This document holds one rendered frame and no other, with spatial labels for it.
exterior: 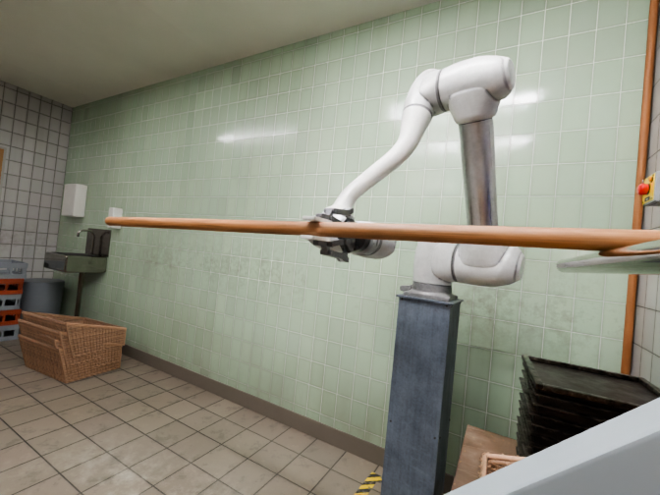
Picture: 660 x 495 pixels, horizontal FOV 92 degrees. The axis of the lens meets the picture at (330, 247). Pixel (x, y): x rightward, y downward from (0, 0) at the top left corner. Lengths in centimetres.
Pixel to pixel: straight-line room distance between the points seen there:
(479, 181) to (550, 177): 69
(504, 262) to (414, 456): 80
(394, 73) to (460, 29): 39
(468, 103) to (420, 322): 77
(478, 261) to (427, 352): 39
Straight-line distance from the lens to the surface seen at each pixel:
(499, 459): 89
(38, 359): 340
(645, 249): 37
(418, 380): 136
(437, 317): 128
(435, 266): 129
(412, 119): 113
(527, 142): 186
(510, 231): 54
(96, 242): 417
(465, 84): 112
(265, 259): 229
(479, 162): 115
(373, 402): 202
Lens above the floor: 114
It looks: 1 degrees up
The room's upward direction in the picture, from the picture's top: 6 degrees clockwise
